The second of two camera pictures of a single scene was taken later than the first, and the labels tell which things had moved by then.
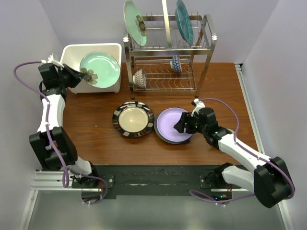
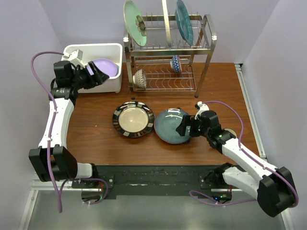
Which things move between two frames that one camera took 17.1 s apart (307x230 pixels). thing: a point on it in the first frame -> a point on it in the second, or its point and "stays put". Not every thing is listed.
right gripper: (186, 119) stays put
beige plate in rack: (169, 40) stays put
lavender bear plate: (166, 120) -> (107, 66)
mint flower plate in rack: (135, 22) stays put
